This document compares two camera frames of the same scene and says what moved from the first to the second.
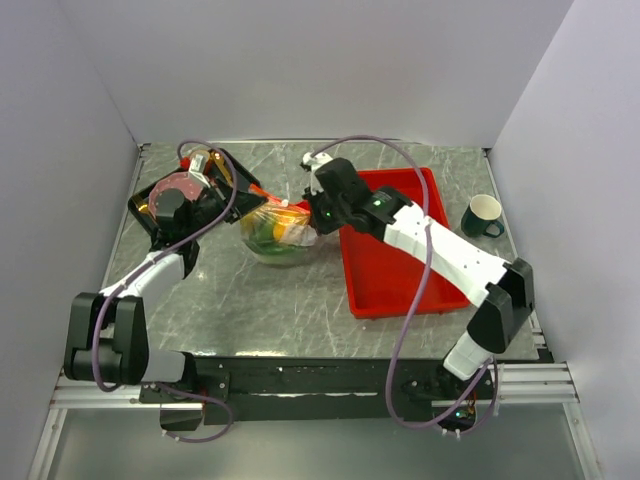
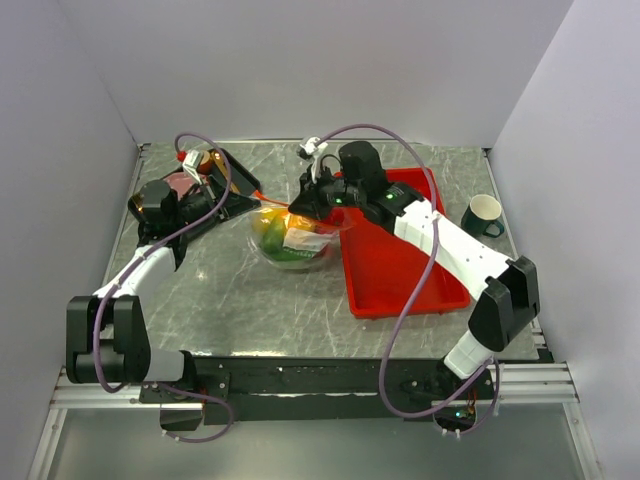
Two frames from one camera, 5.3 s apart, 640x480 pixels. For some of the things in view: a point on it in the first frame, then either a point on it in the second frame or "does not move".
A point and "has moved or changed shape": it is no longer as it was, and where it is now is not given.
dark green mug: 483,210 does not move
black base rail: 269,387 does not move
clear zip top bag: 280,231 has moved or changed shape
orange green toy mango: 270,241 → 274,229
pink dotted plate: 179,181 does not move
